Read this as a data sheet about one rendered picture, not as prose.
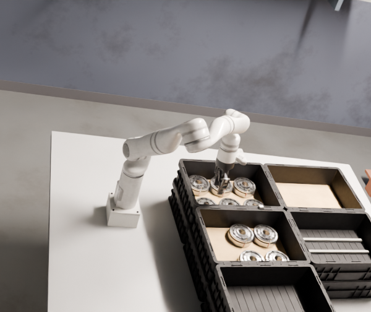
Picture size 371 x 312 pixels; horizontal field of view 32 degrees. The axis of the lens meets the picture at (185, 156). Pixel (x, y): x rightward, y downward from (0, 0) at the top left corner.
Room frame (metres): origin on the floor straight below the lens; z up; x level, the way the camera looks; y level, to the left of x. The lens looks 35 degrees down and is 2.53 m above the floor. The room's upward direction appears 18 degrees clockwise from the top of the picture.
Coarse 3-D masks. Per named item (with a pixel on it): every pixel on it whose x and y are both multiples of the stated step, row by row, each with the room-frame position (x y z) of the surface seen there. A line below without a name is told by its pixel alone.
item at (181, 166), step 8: (184, 160) 2.21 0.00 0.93; (192, 160) 2.23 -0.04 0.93; (200, 160) 2.25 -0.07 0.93; (208, 160) 2.27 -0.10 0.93; (184, 168) 2.16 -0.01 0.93; (264, 168) 2.34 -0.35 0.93; (184, 176) 2.11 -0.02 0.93; (272, 184) 2.24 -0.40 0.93; (192, 192) 2.02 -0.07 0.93; (192, 200) 1.98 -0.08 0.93; (280, 200) 2.15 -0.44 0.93; (264, 208) 2.07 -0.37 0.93; (272, 208) 2.08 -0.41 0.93; (280, 208) 2.10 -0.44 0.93
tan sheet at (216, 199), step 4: (208, 180) 2.26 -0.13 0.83; (256, 188) 2.31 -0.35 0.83; (208, 192) 2.18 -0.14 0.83; (232, 192) 2.24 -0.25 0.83; (256, 192) 2.29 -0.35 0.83; (196, 196) 2.13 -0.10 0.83; (200, 196) 2.14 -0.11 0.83; (204, 196) 2.14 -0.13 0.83; (208, 196) 2.15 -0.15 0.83; (212, 196) 2.16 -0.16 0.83; (216, 196) 2.17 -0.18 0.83; (228, 196) 2.20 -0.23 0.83; (232, 196) 2.21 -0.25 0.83; (236, 196) 2.21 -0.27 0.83; (240, 196) 2.22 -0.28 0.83; (252, 196) 2.25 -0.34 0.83; (256, 196) 2.26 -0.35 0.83; (216, 200) 2.15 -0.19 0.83; (236, 200) 2.19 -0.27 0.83; (240, 200) 2.20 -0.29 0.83; (244, 200) 2.21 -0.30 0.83; (260, 200) 2.24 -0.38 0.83
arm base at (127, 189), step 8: (120, 176) 2.00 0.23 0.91; (128, 176) 1.97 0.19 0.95; (120, 184) 1.98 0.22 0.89; (128, 184) 1.97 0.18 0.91; (136, 184) 1.98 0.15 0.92; (120, 192) 1.97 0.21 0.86; (128, 192) 1.97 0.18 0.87; (136, 192) 1.98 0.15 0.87; (120, 200) 1.97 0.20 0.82; (128, 200) 1.97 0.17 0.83; (136, 200) 2.00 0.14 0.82; (128, 208) 1.97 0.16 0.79
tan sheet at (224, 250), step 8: (208, 232) 1.93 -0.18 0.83; (216, 232) 1.95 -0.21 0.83; (224, 232) 1.96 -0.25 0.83; (216, 240) 1.90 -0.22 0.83; (224, 240) 1.92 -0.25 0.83; (280, 240) 2.02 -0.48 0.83; (216, 248) 1.86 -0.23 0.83; (224, 248) 1.87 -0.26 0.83; (232, 248) 1.89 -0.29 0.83; (240, 248) 1.90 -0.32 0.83; (248, 248) 1.91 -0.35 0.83; (256, 248) 1.93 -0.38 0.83; (264, 248) 1.94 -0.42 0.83; (272, 248) 1.96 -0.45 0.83; (280, 248) 1.97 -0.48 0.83; (216, 256) 1.81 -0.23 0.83; (224, 256) 1.83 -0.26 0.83; (232, 256) 1.84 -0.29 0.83; (264, 256) 1.90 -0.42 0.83
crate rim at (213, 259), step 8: (200, 208) 1.94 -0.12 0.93; (208, 208) 1.96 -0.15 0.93; (216, 208) 1.97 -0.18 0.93; (224, 208) 1.99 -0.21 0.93; (232, 208) 2.00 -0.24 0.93; (240, 208) 2.02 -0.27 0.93; (248, 208) 2.03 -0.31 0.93; (256, 208) 2.05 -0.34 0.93; (200, 216) 1.89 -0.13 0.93; (288, 216) 2.06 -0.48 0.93; (200, 224) 1.85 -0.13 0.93; (296, 232) 1.98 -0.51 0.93; (208, 240) 1.78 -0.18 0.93; (208, 248) 1.74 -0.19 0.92; (304, 248) 1.90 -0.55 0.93; (304, 256) 1.86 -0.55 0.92; (216, 264) 1.68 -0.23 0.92
